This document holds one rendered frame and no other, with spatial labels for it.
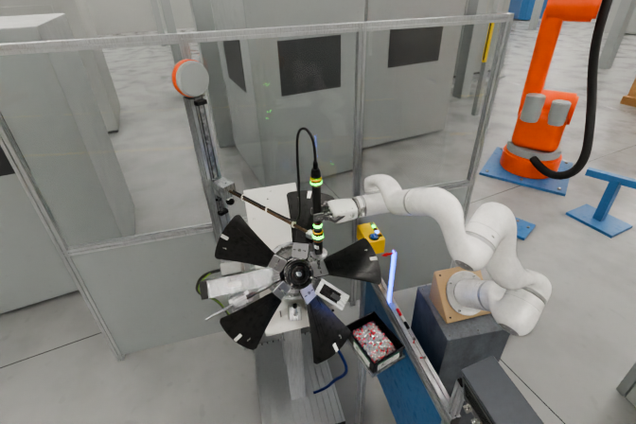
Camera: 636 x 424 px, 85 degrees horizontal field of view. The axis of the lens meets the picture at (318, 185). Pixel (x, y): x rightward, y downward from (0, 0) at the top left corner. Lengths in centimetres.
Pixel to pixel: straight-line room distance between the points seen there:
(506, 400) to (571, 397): 172
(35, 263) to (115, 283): 110
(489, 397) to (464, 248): 42
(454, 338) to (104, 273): 192
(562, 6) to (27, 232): 525
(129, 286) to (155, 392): 72
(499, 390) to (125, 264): 197
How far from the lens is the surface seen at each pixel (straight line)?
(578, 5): 476
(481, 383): 123
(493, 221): 110
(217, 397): 263
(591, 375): 309
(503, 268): 120
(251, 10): 363
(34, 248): 340
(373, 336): 173
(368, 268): 153
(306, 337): 268
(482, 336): 176
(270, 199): 173
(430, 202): 106
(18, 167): 217
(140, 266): 238
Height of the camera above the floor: 224
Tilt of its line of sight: 31 degrees down
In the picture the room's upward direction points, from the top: 2 degrees counter-clockwise
